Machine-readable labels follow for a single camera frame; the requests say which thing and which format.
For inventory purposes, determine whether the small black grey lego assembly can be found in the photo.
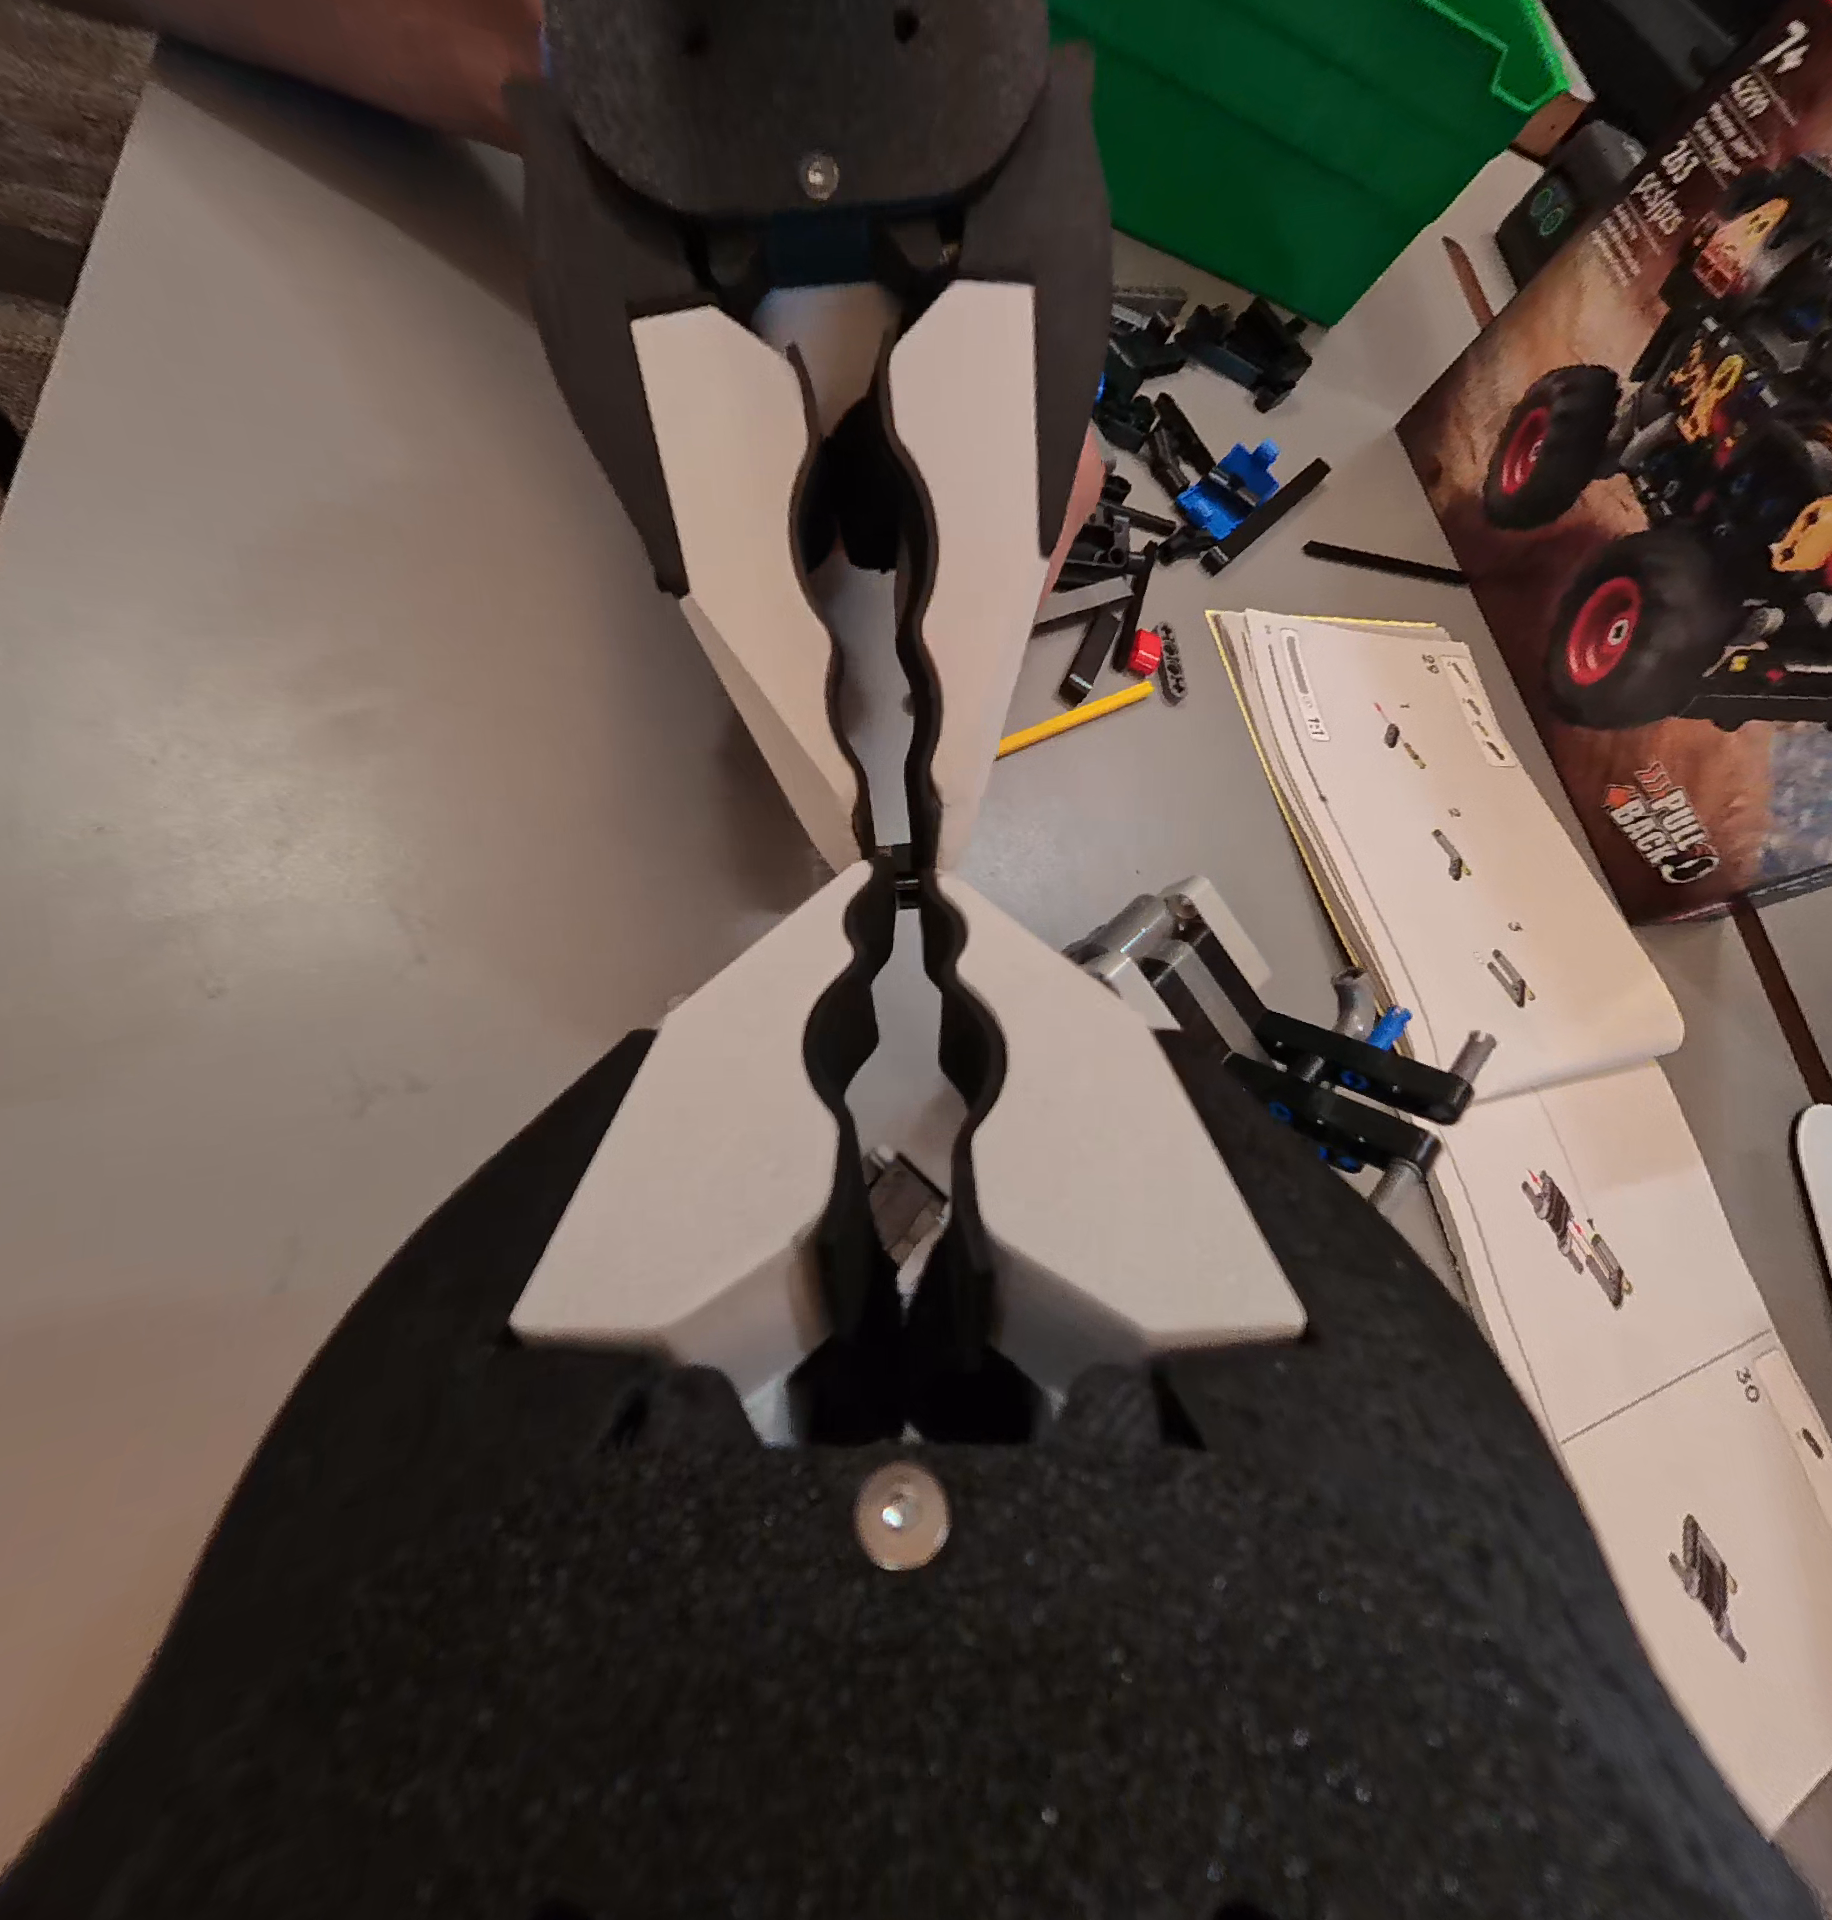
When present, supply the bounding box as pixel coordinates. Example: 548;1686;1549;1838
861;1144;957;1267

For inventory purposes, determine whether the black box green logo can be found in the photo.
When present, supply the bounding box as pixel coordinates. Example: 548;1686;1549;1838
1494;120;1654;288

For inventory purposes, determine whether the person's left forearm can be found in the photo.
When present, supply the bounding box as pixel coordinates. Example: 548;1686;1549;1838
96;0;547;144

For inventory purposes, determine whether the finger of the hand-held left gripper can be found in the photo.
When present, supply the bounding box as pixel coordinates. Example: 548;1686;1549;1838
633;305;878;872
878;277;1044;875

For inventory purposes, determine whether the white instruction booklet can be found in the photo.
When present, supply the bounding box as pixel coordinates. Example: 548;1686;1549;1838
1203;607;1832;1838

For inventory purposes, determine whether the pile of loose lego pieces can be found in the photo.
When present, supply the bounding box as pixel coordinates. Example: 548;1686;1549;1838
1039;283;1333;708

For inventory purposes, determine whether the yellow lego axle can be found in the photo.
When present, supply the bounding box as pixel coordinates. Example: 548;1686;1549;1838
994;681;1158;762

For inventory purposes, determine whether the long black lego axle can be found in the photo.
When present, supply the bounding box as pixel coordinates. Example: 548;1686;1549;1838
1302;541;1470;586

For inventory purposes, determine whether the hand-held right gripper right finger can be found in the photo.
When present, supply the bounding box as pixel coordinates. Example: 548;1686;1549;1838
907;870;1311;1448

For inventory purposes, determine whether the partly built lego model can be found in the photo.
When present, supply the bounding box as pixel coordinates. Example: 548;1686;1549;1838
1062;875;1496;1216

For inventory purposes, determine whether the green plastic storage bin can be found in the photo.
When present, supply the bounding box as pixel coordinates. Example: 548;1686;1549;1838
1046;0;1585;332

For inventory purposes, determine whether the monster truck set box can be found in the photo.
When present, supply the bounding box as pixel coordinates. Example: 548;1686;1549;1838
1396;0;1832;924

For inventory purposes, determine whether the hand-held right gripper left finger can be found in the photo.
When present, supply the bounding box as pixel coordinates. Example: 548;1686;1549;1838
504;858;914;1448

